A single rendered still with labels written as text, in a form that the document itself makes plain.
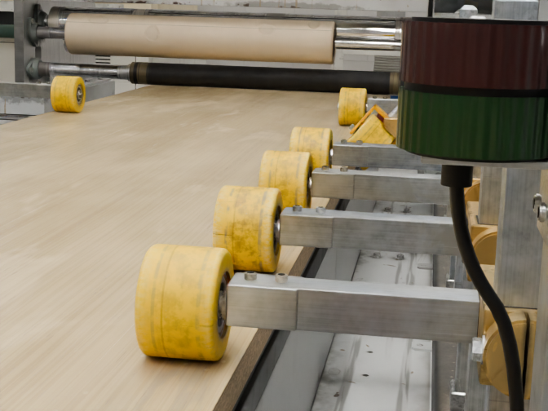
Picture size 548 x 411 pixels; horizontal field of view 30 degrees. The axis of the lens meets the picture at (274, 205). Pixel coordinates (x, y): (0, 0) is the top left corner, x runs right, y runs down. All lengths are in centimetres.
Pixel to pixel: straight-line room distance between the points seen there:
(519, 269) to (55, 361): 32
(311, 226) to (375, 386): 58
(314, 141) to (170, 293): 76
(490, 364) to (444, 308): 8
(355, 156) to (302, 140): 8
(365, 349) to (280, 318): 94
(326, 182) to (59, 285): 39
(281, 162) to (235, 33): 183
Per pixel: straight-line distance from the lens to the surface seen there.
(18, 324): 82
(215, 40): 301
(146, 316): 70
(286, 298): 70
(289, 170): 118
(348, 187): 119
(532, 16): 88
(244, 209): 93
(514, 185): 64
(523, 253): 65
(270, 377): 99
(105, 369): 72
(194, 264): 70
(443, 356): 138
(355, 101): 216
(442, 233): 94
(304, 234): 94
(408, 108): 38
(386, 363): 158
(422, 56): 37
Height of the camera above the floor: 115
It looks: 11 degrees down
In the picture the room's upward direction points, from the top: 2 degrees clockwise
